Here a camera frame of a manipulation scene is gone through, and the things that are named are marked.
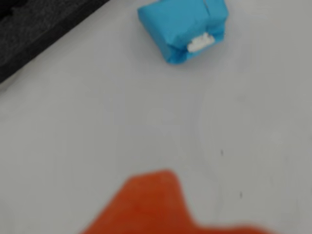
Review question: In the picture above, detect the dark grey foam strip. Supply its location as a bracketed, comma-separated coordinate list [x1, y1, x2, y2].
[0, 0, 111, 85]

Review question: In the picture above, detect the blue paper wad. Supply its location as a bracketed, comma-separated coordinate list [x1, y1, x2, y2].
[137, 0, 230, 65]

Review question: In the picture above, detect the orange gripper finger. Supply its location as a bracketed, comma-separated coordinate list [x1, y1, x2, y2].
[79, 168, 271, 234]

